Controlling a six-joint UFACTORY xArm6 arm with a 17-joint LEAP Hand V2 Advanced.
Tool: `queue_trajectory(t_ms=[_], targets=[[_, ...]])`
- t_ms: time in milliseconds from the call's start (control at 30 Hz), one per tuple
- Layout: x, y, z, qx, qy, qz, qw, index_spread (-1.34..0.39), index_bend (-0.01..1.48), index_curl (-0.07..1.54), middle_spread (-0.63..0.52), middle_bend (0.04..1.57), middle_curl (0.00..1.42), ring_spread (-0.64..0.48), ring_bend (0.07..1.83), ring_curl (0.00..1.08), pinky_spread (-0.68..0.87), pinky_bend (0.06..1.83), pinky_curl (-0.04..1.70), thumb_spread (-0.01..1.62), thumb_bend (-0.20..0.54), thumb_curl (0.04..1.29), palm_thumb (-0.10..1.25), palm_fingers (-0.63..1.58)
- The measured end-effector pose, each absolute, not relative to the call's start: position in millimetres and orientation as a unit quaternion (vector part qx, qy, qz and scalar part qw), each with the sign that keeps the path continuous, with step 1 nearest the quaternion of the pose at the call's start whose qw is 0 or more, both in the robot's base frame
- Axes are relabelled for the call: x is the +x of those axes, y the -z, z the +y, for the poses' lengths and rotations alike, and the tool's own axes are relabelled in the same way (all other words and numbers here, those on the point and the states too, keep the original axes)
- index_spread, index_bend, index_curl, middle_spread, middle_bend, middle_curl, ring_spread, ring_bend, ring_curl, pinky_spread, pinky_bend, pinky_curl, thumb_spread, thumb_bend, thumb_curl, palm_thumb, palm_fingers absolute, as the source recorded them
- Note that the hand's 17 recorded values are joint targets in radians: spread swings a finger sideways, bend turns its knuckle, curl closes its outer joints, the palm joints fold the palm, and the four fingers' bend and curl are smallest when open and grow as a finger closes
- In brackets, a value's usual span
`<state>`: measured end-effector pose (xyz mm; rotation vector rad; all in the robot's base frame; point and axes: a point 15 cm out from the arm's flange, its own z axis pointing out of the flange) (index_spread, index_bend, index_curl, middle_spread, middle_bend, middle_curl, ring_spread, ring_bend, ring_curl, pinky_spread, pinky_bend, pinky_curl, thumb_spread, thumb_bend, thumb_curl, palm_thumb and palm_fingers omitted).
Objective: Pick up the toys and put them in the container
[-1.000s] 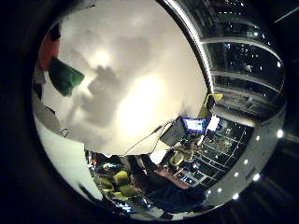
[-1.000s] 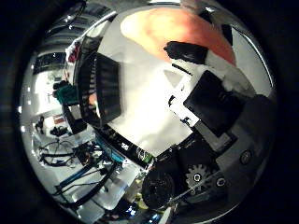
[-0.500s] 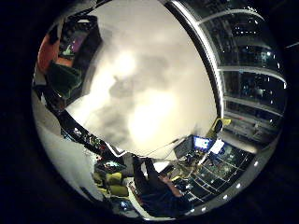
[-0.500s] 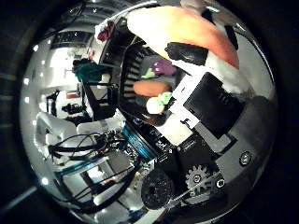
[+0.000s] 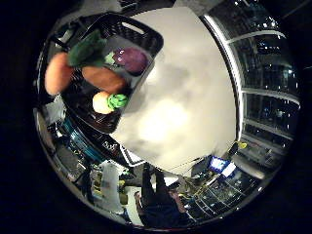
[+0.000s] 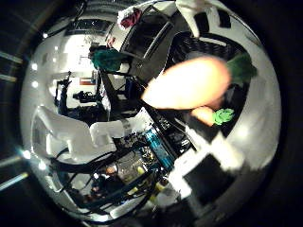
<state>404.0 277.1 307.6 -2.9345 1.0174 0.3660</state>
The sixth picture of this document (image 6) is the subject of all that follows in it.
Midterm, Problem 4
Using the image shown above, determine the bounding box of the long orange carrot plush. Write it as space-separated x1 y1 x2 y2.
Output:
140 51 258 111

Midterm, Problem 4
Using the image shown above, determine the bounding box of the black mesh basket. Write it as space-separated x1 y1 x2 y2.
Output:
164 30 254 149

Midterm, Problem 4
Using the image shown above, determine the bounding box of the teal green cloth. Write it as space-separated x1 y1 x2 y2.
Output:
89 46 128 73

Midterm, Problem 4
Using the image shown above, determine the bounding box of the red cloth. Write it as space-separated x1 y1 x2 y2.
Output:
119 8 144 30

